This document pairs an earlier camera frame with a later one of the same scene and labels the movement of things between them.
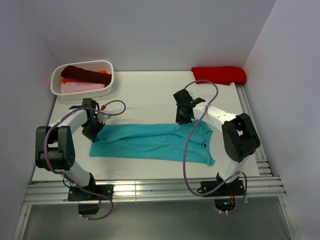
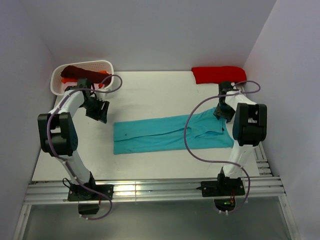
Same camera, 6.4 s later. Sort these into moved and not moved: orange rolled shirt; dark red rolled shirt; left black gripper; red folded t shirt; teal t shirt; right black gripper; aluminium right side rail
Moved: left black gripper; right black gripper; teal t shirt
Not moved: dark red rolled shirt; red folded t shirt; orange rolled shirt; aluminium right side rail
